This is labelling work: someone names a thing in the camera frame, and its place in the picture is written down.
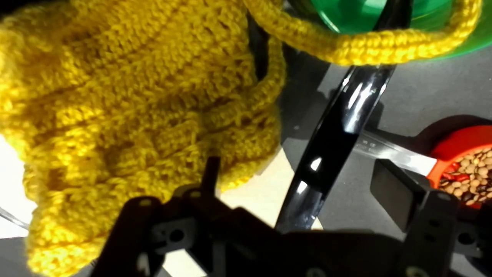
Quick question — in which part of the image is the brown lentils pile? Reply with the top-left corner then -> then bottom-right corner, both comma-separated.
438,146 -> 492,207

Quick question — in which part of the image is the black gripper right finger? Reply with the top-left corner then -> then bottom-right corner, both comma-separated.
371,158 -> 461,277

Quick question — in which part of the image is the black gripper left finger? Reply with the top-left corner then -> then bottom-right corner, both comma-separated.
91,155 -> 228,277

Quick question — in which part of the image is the small green cup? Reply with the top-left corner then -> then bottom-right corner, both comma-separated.
289,0 -> 492,58

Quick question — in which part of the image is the orange measuring cup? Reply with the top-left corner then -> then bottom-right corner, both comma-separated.
352,113 -> 492,212

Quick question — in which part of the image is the yellow knitted cloth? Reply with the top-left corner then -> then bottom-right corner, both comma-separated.
0,0 -> 484,277

